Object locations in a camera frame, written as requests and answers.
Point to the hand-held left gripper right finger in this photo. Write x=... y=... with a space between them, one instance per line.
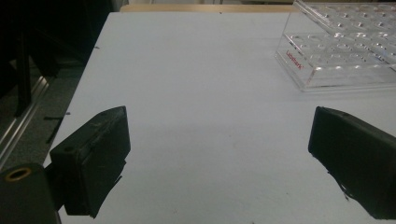
x=358 y=155

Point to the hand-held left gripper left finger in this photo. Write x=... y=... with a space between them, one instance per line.
x=90 y=161

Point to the clear acrylic test tube rack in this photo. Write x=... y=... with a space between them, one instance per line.
x=342 y=46

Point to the black metal stand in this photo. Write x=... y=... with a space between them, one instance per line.
x=23 y=77

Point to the wooden table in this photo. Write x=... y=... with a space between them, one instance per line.
x=202 y=8

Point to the metal floor rail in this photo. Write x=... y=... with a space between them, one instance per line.
x=18 y=124

